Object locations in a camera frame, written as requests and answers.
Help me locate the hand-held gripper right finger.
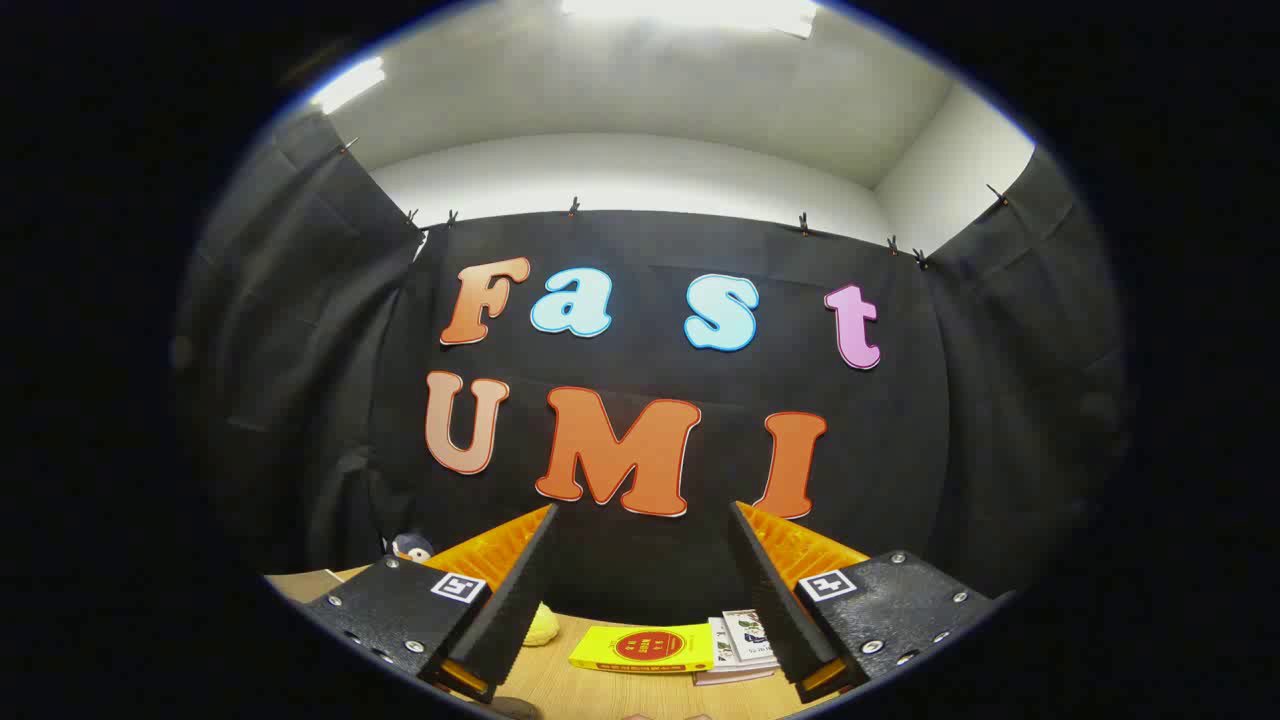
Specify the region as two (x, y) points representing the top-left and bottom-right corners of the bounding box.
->
(728, 500), (1003, 705)

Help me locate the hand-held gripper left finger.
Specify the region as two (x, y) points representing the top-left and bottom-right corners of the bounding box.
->
(300, 503), (559, 704)

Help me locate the white book with dark spine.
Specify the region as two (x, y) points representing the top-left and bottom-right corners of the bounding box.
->
(695, 662), (779, 687)

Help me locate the yellow book with red circle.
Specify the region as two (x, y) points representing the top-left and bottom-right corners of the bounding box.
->
(568, 624), (717, 674)

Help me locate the black backdrop cloth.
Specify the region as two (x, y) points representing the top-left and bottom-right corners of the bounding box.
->
(175, 110), (1131, 626)

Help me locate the row of black cloth clips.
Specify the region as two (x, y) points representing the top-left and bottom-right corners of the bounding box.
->
(340, 138), (1009, 271)

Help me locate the ceiling light panel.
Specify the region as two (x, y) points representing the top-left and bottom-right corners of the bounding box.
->
(560, 0), (821, 39)
(310, 57), (387, 114)

